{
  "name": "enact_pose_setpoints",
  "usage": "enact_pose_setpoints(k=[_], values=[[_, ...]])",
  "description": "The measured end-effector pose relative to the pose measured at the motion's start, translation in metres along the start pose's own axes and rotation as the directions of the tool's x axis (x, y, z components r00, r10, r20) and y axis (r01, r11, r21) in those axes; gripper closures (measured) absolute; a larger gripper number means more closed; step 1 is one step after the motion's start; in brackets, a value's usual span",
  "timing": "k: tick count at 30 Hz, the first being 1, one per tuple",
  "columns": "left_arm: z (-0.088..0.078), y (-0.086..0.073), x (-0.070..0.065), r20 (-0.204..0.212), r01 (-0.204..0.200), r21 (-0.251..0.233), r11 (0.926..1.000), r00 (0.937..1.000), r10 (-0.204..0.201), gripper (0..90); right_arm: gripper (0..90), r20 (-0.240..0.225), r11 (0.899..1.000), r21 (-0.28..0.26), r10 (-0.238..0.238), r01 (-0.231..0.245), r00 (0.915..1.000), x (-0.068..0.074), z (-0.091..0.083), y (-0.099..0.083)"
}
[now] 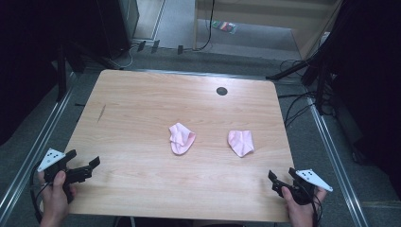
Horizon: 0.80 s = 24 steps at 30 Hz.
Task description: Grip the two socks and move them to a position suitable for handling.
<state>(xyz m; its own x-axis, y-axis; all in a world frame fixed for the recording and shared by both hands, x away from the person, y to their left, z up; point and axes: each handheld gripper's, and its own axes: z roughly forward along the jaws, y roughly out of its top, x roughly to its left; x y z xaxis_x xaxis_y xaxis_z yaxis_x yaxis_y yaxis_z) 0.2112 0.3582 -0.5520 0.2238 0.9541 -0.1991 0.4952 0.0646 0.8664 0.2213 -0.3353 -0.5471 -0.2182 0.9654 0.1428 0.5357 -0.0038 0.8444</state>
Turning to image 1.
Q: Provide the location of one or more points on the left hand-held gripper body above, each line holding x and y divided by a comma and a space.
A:
52, 158

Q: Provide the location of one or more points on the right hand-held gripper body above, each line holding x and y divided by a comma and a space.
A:
315, 180

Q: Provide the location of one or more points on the pink sock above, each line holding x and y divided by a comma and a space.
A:
181, 139
241, 142

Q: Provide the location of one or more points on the person's right hand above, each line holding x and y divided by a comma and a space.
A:
301, 216

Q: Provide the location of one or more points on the person's left hand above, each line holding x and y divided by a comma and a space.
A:
55, 198

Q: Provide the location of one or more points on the dark curtain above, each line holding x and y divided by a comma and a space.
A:
369, 78
28, 63

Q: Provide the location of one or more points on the black round table grommet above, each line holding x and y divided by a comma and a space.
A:
221, 91

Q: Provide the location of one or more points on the black plug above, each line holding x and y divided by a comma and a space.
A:
180, 49
141, 46
155, 46

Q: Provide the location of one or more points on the dark cabinet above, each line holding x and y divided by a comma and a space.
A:
115, 25

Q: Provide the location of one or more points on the colourful packet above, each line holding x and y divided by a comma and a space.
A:
224, 26

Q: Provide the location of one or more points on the metal floor rail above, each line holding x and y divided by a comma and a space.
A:
189, 73
36, 145
334, 161

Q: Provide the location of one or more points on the light wooden frame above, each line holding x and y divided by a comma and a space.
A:
310, 41

